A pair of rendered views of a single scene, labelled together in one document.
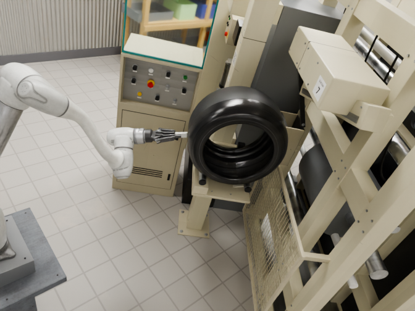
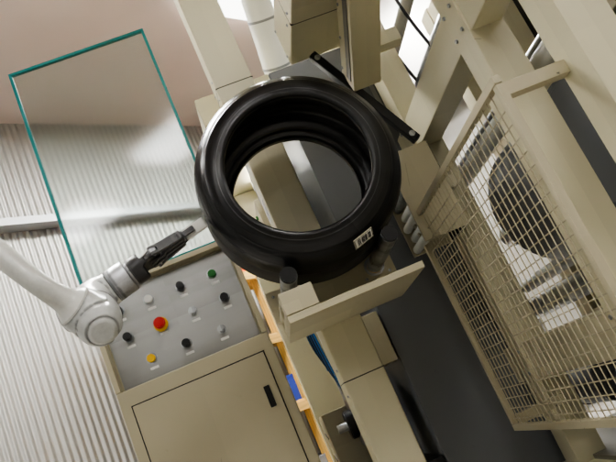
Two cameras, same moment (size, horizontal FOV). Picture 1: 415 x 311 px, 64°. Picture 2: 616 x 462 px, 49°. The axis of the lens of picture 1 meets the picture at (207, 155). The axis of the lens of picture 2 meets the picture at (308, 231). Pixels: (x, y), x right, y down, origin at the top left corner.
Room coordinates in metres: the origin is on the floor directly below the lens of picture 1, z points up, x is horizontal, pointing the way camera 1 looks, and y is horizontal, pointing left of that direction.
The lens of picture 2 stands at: (-0.20, -0.18, 0.54)
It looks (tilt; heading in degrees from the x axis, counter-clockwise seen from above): 15 degrees up; 3
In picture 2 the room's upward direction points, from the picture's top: 24 degrees counter-clockwise
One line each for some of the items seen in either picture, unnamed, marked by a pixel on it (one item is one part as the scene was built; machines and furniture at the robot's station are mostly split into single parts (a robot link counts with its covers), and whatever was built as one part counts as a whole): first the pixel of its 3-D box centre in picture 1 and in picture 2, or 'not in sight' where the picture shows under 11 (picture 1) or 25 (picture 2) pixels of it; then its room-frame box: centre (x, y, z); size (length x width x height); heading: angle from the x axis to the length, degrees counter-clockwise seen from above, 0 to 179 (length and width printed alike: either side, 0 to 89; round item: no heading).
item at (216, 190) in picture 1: (220, 178); (350, 303); (1.64, -0.12, 0.80); 0.37 x 0.36 x 0.02; 101
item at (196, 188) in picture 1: (200, 170); (298, 311); (1.62, 0.02, 0.83); 0.36 x 0.09 x 0.06; 11
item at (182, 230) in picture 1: (194, 223); not in sight; (1.89, -0.05, 0.01); 0.27 x 0.27 x 0.02; 11
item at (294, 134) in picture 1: (282, 138); (420, 200); (1.93, -0.45, 1.05); 0.20 x 0.15 x 0.30; 11
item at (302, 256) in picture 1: (265, 227); (508, 289); (1.48, -0.49, 0.65); 0.90 x 0.02 x 0.70; 11
